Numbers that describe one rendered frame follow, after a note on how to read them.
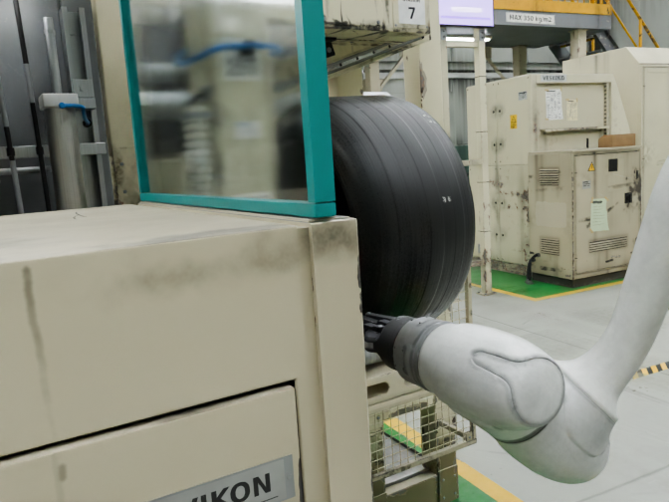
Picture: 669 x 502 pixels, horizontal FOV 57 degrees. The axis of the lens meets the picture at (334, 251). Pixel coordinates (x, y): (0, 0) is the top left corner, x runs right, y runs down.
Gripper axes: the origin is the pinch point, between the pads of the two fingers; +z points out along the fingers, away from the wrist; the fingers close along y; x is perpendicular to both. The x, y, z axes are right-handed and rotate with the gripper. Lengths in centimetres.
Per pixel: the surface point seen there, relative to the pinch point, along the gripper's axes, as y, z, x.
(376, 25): -50, 55, -59
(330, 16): -35, 55, -61
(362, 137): -18.3, 17.3, -29.0
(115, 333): 41, -42, -15
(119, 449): 42, -42, -7
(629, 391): -238, 109, 106
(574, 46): -729, 526, -163
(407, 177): -24.0, 11.3, -20.9
